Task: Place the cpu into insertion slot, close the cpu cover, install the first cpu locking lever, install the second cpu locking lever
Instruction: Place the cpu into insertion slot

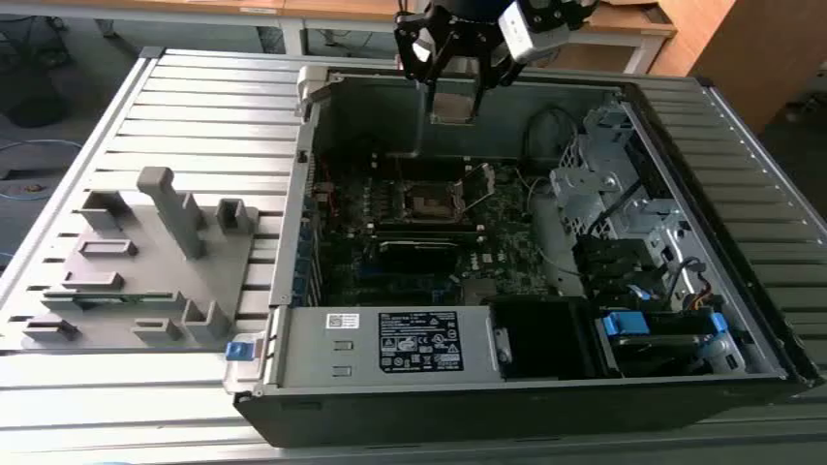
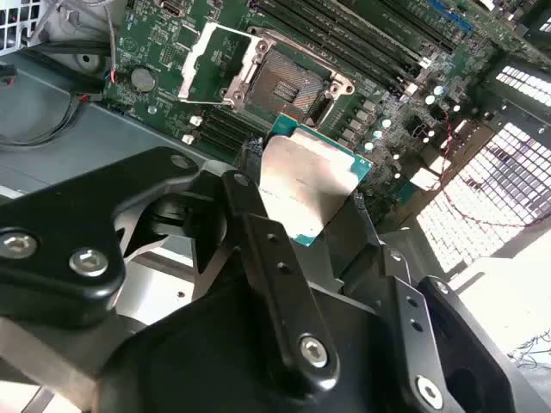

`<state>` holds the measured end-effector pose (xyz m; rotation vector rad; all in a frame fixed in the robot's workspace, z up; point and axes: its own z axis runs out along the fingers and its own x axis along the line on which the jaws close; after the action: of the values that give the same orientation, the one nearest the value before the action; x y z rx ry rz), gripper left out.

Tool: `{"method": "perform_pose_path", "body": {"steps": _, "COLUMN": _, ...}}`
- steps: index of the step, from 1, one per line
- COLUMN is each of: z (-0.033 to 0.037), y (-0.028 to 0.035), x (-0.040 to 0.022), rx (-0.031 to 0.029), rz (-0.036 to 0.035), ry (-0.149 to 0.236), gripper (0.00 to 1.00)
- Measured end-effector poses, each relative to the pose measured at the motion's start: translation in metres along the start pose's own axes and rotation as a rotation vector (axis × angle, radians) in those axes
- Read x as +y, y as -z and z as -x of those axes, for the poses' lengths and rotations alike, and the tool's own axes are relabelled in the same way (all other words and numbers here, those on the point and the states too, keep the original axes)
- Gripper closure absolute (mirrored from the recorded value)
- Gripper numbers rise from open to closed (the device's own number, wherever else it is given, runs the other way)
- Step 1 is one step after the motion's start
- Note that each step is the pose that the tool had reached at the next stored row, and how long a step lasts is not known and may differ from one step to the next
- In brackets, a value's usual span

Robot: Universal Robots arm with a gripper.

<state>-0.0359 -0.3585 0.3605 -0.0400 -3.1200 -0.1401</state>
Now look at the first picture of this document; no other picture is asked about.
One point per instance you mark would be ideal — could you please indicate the green motherboard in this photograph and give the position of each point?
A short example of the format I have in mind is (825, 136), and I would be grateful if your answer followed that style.
(510, 242)

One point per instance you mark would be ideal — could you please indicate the wooden desk white frame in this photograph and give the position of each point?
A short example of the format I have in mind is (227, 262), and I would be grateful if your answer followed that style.
(162, 6)
(349, 10)

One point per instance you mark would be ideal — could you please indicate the grey parts rack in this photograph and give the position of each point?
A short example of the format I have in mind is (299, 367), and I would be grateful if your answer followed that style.
(162, 271)

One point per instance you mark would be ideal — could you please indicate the black expansion card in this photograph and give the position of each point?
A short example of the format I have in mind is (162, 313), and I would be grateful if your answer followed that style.
(417, 254)

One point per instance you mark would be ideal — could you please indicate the hard disk in blue carrier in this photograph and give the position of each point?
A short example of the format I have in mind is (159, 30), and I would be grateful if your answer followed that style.
(623, 323)

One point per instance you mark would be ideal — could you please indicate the black plastic bracket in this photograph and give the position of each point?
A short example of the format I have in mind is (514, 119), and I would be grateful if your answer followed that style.
(610, 261)

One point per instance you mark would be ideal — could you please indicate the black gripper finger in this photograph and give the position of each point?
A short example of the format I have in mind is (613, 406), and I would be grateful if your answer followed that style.
(498, 77)
(402, 48)

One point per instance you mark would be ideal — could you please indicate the black PC case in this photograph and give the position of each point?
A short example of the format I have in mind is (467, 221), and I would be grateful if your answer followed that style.
(517, 421)

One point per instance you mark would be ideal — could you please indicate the metal chipset heatsink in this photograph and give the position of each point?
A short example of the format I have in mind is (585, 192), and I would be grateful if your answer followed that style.
(479, 289)

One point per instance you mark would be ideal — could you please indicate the grey power supply unit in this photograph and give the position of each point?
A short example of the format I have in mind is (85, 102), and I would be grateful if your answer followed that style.
(310, 349)

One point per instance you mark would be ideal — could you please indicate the metal locking lever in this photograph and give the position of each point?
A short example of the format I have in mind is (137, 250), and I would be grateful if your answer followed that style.
(481, 198)

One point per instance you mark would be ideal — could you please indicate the black office chair base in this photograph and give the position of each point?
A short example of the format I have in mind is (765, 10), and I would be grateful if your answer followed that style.
(814, 104)

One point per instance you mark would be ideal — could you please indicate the CPU socket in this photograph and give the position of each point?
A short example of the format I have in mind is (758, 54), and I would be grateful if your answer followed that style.
(430, 201)

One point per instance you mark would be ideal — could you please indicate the silver CPU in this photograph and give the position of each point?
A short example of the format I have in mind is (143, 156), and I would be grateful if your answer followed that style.
(454, 109)

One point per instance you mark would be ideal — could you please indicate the blue case latch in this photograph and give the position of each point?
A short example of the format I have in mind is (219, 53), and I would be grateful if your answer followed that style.
(238, 351)

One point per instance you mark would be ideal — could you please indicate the black waste bin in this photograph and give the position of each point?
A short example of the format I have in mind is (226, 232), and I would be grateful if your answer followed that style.
(35, 106)

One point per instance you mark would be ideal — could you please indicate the wooden cabinet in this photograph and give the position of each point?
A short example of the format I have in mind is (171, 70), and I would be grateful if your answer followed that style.
(744, 48)

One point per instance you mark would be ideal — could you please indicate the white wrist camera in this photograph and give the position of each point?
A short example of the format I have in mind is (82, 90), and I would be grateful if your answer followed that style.
(530, 36)

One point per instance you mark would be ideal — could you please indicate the silver metal drive cage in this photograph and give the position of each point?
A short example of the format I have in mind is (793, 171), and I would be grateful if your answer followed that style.
(585, 181)

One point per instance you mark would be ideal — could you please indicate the green RAM stick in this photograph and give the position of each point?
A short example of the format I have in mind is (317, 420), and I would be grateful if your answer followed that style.
(426, 226)
(139, 296)

